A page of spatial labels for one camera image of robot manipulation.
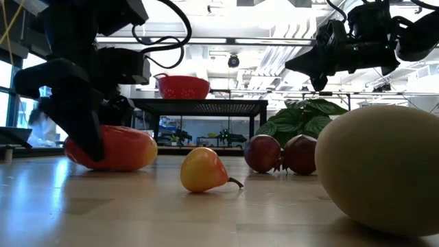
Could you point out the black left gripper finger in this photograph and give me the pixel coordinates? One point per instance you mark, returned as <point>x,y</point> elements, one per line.
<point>79,127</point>
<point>116,109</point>

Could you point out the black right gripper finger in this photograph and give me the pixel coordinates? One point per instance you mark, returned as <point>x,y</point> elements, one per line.
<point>308,61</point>

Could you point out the red plastic colander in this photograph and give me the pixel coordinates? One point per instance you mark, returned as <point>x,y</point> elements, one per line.
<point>181,87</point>

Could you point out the red pomegranate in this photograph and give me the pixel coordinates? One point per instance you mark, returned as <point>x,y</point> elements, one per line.
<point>300,154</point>

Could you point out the dark red plum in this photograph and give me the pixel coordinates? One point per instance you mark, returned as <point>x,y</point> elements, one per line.
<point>262,152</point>

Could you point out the small yellow orange pear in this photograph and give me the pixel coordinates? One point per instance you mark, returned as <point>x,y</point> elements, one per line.
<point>202,169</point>

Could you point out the olive green kiwi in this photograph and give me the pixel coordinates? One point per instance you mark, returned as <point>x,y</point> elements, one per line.
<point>377,164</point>

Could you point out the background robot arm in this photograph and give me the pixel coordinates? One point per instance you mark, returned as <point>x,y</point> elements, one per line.
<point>180,135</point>
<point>228,136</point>

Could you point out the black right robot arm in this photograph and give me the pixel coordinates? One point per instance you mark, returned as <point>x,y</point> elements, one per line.
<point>422,34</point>

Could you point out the person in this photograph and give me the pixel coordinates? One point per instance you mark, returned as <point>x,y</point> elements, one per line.
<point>43,132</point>

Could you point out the long ceiling light bar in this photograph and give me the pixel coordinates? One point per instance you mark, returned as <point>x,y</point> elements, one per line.
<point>171,40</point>

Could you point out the green artificial leafy plant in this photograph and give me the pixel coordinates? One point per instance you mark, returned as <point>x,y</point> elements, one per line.
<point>308,120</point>

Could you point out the black ceiling spotlight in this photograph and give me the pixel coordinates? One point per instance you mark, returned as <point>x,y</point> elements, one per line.
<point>233,61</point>

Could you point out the black perforated metal shelf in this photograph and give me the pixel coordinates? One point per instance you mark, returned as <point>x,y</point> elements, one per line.
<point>205,103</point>

